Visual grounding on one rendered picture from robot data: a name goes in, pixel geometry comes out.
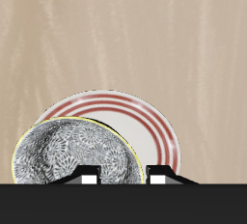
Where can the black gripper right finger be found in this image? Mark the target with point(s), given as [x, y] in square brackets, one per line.
[159, 171]

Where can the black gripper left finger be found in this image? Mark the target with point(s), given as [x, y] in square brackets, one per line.
[87, 172]

